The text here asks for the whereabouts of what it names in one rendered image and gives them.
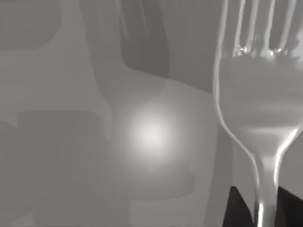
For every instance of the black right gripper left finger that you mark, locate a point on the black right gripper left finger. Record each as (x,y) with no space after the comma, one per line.
(237,210)

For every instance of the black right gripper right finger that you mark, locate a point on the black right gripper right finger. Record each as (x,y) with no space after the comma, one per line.
(290,208)

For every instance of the silver metal fork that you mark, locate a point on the silver metal fork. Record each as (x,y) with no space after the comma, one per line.
(255,99)

